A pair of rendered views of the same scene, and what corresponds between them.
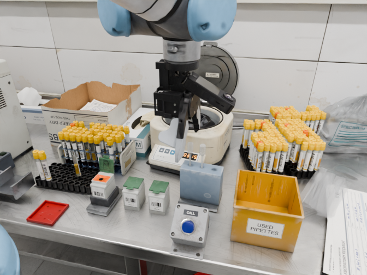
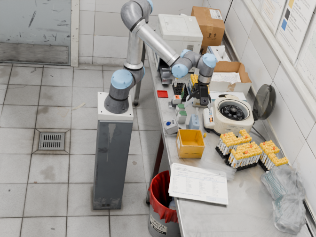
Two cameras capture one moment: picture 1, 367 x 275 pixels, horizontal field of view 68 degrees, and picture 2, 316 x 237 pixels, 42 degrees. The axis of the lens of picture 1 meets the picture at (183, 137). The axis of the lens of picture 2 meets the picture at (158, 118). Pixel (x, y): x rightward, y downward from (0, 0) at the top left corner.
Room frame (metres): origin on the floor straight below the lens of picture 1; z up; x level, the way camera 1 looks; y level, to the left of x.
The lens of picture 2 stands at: (-0.50, -1.56, 2.51)
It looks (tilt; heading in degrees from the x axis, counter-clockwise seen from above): 41 degrees down; 62
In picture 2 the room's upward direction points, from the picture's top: 11 degrees clockwise
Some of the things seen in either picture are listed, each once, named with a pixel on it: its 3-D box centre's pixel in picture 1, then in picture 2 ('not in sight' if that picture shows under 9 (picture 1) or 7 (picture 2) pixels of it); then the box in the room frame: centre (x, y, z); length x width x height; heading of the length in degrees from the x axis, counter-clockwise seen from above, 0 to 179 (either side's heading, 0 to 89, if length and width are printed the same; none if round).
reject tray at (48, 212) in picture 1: (48, 212); (162, 93); (0.49, 0.33, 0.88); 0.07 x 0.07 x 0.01; 77
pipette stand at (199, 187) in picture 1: (201, 184); (193, 125); (0.54, -0.04, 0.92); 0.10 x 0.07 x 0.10; 72
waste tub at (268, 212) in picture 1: (264, 208); (189, 143); (0.46, -0.18, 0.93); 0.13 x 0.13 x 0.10; 76
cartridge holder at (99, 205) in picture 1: (105, 196); (176, 104); (0.53, 0.20, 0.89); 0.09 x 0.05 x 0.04; 165
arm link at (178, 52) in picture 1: (181, 50); (204, 76); (0.56, 0.00, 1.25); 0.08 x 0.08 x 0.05
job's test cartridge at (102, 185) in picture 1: (104, 187); (176, 100); (0.53, 0.20, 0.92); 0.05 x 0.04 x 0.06; 165
